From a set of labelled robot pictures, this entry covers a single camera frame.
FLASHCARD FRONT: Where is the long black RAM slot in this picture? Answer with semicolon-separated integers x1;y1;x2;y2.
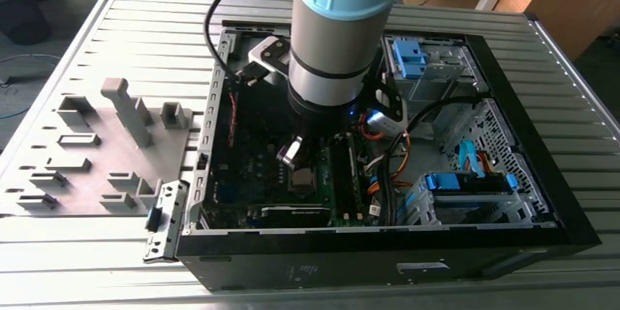
349;131;365;221
332;131;352;221

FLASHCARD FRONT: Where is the blue disk carrier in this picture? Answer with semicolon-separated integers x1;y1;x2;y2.
424;173;519;195

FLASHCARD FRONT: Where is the dark green motherboard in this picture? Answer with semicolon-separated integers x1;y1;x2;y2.
207;72;384;229

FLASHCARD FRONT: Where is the black round bin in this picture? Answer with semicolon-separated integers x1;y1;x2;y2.
4;0;52;46

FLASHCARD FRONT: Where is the thick black cable pair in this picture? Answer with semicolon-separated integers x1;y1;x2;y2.
377;95;485;226

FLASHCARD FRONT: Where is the black open PC case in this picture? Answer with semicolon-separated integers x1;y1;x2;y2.
172;21;603;293

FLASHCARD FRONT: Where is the orange yellow red wire bundle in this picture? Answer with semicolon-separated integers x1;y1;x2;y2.
359;113;413;200

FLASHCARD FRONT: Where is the grey plastic parts rack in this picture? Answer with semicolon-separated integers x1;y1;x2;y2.
0;77;207;219

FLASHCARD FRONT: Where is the grey metal slot bracket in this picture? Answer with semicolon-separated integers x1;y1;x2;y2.
143;179;191;264

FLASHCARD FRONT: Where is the flat blue data cable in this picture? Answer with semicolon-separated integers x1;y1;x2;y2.
459;140;491;177

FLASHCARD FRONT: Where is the red black twisted wire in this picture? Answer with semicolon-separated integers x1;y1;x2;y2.
228;91;239;144

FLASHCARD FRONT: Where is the white camera box black faceplate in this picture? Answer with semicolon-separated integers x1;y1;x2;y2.
247;36;292;84

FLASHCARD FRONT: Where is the black graphics card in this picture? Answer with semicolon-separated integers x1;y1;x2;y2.
247;203;335;228

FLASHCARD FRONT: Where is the small square silver CPU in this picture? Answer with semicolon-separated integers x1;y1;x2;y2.
292;168;316;187

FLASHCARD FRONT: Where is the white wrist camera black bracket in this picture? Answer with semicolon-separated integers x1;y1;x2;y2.
363;84;409;134

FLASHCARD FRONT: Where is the wooden cabinet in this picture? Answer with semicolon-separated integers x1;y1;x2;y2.
525;0;620;62

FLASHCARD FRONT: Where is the grey optical drive bay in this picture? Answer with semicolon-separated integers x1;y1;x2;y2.
381;36;488;107

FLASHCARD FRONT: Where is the blue plastic drive latch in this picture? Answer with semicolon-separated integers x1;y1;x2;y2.
392;39;431;79

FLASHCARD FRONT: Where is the square CPU socket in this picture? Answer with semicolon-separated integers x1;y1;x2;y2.
288;166;320;195

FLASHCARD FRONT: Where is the perforated metal disk cage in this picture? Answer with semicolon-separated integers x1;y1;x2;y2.
399;98;559;227

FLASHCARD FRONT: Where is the black cable with plug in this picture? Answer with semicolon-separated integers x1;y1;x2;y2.
203;0;273;86

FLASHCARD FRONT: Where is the small silver camera module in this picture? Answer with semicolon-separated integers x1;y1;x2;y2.
275;135;305;168

